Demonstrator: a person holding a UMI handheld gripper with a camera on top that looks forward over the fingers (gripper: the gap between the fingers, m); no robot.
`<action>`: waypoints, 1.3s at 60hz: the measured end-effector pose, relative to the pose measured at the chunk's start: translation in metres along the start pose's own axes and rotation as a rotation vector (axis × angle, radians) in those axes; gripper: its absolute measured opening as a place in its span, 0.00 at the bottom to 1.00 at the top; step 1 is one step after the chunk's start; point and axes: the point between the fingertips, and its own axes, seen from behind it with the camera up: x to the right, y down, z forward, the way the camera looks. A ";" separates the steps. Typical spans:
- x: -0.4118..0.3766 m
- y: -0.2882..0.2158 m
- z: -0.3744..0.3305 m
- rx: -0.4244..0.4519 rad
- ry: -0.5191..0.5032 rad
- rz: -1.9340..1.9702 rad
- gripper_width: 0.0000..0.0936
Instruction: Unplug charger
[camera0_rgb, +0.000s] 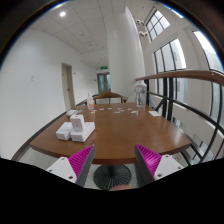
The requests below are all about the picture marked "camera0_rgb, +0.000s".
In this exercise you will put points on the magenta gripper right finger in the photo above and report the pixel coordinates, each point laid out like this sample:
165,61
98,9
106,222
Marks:
151,166

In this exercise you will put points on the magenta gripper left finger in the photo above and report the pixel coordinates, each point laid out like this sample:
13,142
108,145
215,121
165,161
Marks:
74,168

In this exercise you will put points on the white charger plug cube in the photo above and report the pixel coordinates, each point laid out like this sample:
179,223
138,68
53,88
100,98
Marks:
77,122

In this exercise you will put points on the black round table base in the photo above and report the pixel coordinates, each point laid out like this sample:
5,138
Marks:
109,176

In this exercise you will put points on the white paper sheet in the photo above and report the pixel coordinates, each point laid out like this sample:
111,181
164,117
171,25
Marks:
154,113

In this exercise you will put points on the wooden handrail with black railing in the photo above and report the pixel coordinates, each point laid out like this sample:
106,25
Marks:
193,100

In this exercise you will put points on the wooden chair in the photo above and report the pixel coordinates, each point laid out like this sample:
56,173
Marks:
109,95

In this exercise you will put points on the clear water bottle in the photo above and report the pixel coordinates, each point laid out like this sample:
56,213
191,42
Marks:
141,91

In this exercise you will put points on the glass double door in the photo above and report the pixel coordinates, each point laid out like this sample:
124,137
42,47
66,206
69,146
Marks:
104,84

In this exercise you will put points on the grey door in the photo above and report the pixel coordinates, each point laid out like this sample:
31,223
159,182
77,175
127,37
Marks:
67,84

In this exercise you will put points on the green exit sign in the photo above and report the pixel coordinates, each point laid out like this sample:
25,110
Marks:
103,67

